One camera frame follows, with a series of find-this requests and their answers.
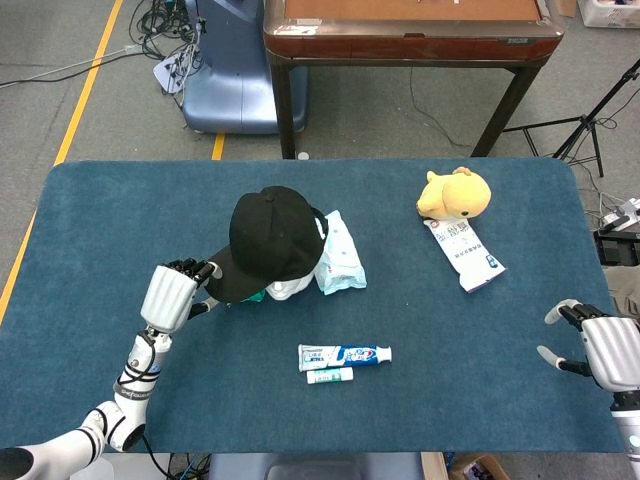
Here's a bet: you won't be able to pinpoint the grey blue robot chassis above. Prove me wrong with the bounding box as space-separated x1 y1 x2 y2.
207 452 424 480

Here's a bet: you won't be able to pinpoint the blue white toothpaste tube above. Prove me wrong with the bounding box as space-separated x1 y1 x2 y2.
298 343 393 373

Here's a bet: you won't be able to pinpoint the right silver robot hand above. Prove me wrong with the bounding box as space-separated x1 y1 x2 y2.
537 298 640 394

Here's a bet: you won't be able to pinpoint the black tripod stand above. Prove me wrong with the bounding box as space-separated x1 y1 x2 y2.
502 58 640 179

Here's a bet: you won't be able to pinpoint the white power strip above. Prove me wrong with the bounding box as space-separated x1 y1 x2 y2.
599 197 640 232

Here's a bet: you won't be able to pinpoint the yellow plush toy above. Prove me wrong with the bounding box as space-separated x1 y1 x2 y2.
417 167 493 220

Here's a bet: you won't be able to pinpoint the beige fabric bundle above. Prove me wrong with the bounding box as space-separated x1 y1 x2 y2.
604 264 640 319

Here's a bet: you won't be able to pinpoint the white snack packet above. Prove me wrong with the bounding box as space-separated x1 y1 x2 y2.
422 215 507 294

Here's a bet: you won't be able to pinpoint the thin black floor cable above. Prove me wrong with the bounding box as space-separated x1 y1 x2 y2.
409 67 476 149

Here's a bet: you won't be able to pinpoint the light blue wet wipes pack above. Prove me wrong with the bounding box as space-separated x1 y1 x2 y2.
313 209 368 296

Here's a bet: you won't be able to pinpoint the black baseball cap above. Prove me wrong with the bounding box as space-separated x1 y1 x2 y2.
202 185 331 305

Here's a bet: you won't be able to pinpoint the brown wooden table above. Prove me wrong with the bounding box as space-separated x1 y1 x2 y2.
263 0 566 160

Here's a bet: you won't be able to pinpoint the cardboard box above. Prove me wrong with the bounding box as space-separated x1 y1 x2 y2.
448 452 511 480

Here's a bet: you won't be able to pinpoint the white mannequin head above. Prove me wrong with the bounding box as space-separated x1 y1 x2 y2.
264 277 315 302

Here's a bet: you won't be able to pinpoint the white storage box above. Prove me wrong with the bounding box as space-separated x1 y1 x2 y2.
577 0 640 29

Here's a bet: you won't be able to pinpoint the black box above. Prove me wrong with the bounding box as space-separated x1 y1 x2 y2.
593 229 640 266

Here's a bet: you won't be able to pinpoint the blue grey machine base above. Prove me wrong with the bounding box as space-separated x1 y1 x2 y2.
181 0 309 135

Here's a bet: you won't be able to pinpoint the blue felt table mat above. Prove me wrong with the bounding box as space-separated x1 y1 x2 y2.
0 158 640 455

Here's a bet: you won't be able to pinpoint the white floor cable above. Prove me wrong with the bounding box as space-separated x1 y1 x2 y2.
0 43 144 91

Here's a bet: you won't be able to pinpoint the tangled black cables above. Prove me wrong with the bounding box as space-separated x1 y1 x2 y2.
128 0 209 109

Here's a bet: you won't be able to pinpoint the small green white tube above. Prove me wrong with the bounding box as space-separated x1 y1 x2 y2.
306 367 355 386

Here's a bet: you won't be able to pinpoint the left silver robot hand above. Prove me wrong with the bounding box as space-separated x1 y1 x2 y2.
139 257 224 334

